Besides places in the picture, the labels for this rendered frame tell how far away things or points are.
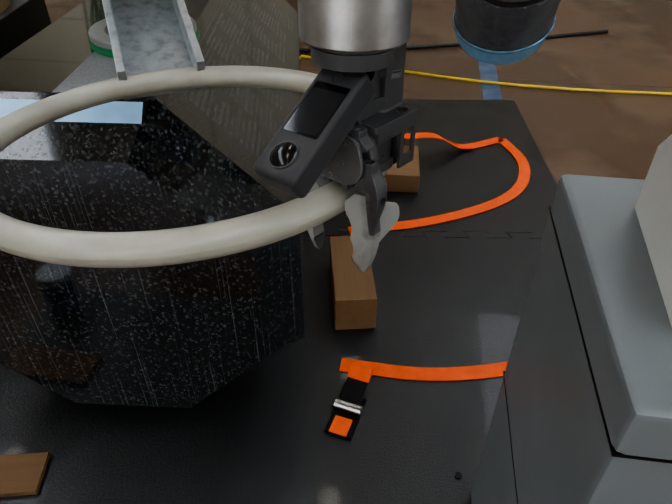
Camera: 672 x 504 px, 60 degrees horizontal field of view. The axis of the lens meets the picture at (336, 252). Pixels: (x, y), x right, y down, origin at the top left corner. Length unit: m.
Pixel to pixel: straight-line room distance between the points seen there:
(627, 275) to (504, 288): 1.24
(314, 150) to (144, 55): 0.58
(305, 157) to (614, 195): 0.49
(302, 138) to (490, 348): 1.33
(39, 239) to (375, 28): 0.32
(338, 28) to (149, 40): 0.60
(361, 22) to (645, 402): 0.39
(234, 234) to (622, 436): 0.38
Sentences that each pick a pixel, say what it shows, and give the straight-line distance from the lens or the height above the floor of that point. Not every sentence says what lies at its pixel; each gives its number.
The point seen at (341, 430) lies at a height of 0.03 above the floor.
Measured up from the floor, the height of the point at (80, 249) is 0.97.
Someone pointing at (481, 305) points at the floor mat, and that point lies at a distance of 1.85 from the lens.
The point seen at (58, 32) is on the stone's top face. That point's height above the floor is 0.85.
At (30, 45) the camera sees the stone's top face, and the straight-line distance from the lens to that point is 1.40.
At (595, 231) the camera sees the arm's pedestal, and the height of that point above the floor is 0.85.
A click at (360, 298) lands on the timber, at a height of 0.13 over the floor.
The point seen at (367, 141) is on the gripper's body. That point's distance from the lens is 0.50.
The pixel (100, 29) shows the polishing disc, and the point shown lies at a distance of 1.34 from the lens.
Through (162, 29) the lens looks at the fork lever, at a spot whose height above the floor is 0.95.
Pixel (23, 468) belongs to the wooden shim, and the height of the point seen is 0.03.
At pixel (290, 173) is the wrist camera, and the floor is 1.03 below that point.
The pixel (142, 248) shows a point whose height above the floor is 0.97.
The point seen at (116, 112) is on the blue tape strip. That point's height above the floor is 0.83.
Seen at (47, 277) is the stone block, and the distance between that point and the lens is 1.30.
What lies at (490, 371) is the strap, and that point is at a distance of 1.67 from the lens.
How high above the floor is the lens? 1.27
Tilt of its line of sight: 39 degrees down
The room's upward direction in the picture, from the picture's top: straight up
